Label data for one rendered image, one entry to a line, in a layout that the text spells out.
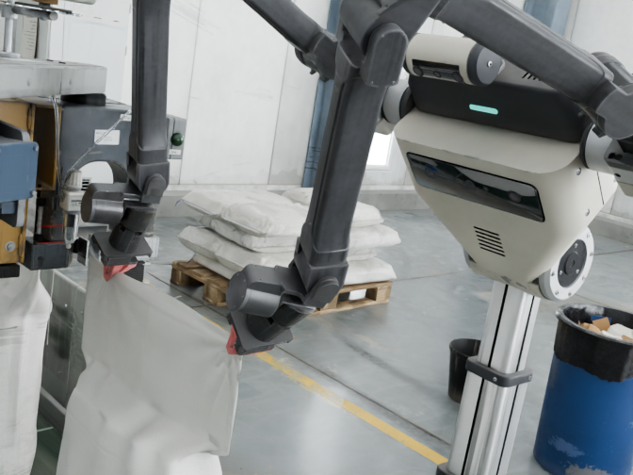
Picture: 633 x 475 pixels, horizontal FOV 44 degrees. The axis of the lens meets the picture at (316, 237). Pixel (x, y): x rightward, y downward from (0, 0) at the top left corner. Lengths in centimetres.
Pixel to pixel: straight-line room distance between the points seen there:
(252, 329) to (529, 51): 56
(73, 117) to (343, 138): 77
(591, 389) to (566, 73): 234
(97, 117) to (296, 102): 582
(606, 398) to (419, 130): 201
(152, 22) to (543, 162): 67
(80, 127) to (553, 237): 92
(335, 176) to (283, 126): 635
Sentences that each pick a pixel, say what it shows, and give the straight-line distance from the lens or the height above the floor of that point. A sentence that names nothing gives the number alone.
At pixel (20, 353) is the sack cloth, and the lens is 199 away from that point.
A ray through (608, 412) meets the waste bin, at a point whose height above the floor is 35.
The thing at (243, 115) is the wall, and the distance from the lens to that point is 700.
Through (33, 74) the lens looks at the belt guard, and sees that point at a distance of 140.
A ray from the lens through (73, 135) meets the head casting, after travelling 160.
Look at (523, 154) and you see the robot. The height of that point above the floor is 140.
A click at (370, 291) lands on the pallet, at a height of 7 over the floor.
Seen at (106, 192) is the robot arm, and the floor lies 122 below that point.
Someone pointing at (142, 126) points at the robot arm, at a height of 134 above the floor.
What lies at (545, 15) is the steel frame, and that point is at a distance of 1001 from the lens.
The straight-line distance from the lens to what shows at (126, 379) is 154.
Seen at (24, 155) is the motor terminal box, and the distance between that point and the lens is 130.
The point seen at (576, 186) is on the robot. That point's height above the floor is 137.
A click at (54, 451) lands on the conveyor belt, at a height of 38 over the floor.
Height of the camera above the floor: 150
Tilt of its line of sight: 13 degrees down
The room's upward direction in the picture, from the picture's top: 9 degrees clockwise
